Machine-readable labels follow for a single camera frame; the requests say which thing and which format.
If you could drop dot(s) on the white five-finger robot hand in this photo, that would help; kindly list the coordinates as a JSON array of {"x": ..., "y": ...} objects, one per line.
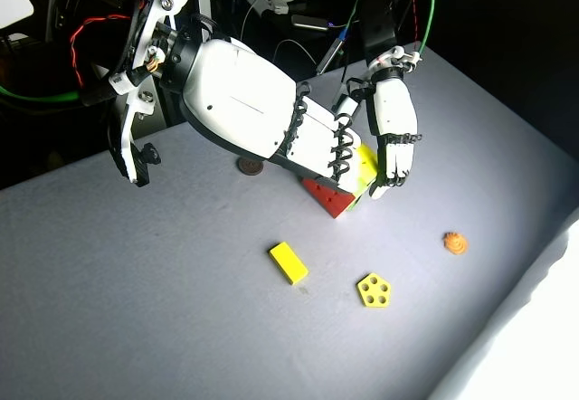
[
  {"x": 392, "y": 106},
  {"x": 240, "y": 97}
]

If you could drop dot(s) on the multicoloured puzzle cube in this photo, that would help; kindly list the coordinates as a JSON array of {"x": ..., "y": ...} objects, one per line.
[{"x": 332, "y": 201}]

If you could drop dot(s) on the round brown sandwich cookie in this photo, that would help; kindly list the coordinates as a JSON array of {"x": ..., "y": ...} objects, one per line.
[{"x": 249, "y": 168}]

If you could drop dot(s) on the flat grey device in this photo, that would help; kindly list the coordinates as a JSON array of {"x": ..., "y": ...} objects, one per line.
[{"x": 309, "y": 22}]

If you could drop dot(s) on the orange swirl toy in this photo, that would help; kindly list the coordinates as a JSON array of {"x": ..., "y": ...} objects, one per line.
[{"x": 456, "y": 244}]

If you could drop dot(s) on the yellow rectangular block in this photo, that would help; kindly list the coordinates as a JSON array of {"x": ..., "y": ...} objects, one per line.
[{"x": 289, "y": 263}]

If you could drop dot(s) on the yellow pentagon block with holes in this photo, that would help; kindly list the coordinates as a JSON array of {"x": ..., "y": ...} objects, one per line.
[{"x": 373, "y": 290}]

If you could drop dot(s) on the grey table cloth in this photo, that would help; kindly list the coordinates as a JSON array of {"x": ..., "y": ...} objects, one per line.
[{"x": 181, "y": 305}]

